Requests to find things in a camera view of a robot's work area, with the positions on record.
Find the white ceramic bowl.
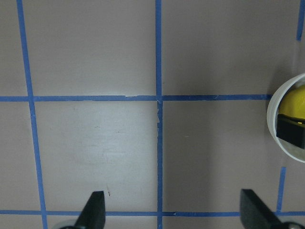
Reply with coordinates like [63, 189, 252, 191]
[266, 73, 305, 163]

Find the yellow lemon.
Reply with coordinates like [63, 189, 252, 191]
[279, 85, 305, 119]

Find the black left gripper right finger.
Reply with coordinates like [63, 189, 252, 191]
[240, 189, 286, 229]

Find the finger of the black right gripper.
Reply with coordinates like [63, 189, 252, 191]
[276, 114, 305, 149]

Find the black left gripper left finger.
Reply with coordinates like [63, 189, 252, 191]
[74, 191, 105, 229]

